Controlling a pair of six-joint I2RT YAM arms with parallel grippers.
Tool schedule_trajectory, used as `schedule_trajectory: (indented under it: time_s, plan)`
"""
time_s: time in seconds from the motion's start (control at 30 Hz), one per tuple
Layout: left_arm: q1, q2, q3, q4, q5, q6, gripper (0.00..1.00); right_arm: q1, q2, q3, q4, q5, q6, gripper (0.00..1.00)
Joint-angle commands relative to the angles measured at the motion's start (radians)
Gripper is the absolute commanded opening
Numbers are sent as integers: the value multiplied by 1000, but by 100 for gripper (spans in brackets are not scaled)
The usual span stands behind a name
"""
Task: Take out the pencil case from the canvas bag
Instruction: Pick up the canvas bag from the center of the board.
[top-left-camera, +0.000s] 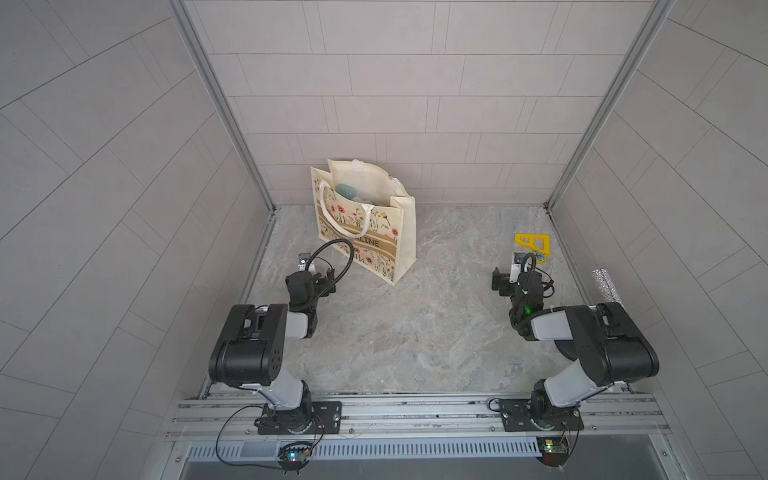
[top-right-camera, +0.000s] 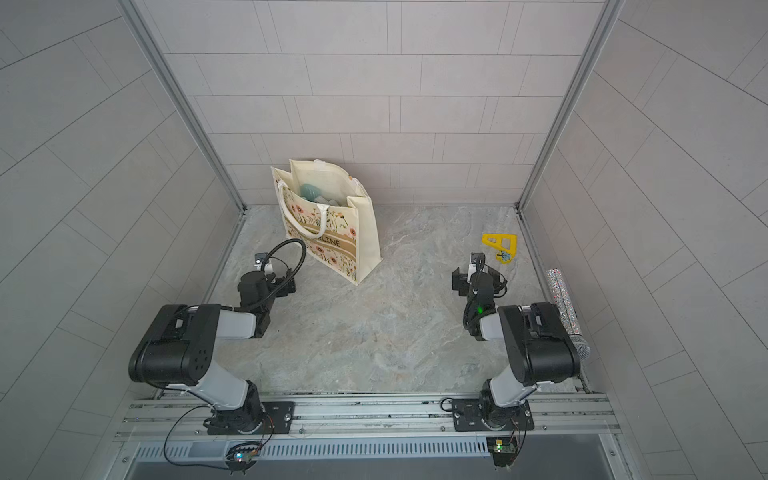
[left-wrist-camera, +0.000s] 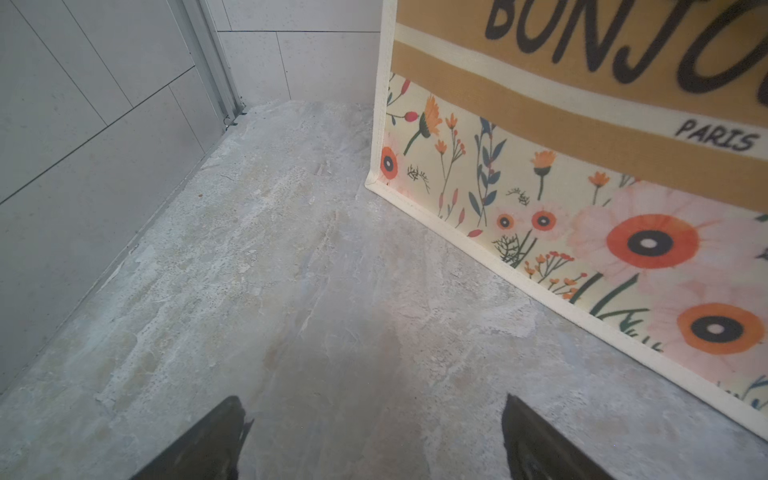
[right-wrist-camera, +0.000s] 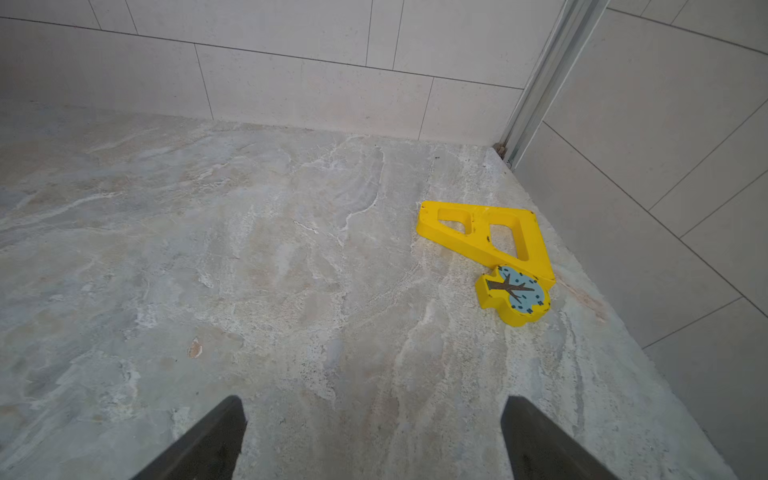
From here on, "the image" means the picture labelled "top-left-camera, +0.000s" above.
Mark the right circuit board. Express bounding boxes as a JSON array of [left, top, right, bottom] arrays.
[[536, 438, 571, 468]]

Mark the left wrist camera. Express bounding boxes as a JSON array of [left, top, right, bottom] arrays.
[[298, 252, 316, 273]]

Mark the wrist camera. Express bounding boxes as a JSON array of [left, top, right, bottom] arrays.
[[298, 252, 316, 273], [510, 252, 537, 283]]

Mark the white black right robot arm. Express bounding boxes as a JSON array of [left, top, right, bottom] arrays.
[[491, 267, 660, 431]]

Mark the glittery silver microphone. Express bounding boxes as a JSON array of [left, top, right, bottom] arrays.
[[592, 268, 623, 304]]

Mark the aluminium mounting rail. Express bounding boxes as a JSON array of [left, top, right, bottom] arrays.
[[160, 393, 671, 441]]

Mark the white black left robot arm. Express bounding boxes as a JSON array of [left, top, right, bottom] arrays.
[[208, 269, 342, 435]]

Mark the left circuit board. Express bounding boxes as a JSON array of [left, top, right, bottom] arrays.
[[277, 441, 314, 474]]

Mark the light teal pencil case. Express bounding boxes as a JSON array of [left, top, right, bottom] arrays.
[[335, 183, 364, 203]]

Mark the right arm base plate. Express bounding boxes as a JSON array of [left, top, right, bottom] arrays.
[[488, 399, 584, 433]]

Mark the yellow triangular wooden toy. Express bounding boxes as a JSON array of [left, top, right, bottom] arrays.
[[514, 233, 551, 263]]

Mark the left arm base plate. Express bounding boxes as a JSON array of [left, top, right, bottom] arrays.
[[254, 401, 343, 435]]

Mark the circuit board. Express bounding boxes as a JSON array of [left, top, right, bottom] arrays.
[[277, 441, 314, 474], [536, 438, 571, 468]]

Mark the floral canvas tote bag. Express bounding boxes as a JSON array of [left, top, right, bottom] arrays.
[[310, 159, 417, 285]]

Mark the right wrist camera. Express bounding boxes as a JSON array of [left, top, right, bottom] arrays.
[[510, 252, 537, 283]]

